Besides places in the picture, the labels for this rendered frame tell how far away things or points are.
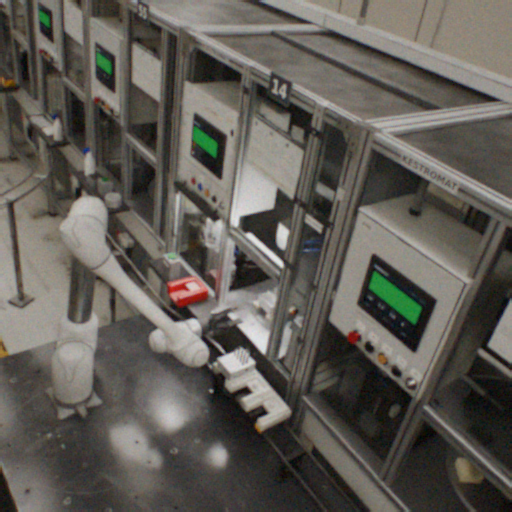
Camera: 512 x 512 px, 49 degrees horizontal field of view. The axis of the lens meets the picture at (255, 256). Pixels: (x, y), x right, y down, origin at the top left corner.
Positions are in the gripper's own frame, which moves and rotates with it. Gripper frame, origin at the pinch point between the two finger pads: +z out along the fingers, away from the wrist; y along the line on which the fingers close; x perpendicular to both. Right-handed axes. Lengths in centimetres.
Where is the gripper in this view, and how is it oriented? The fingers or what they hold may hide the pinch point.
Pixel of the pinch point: (237, 314)
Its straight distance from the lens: 248.2
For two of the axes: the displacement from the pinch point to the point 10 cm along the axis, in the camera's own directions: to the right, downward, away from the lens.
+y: 1.5, -8.2, -5.6
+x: -5.6, -5.3, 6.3
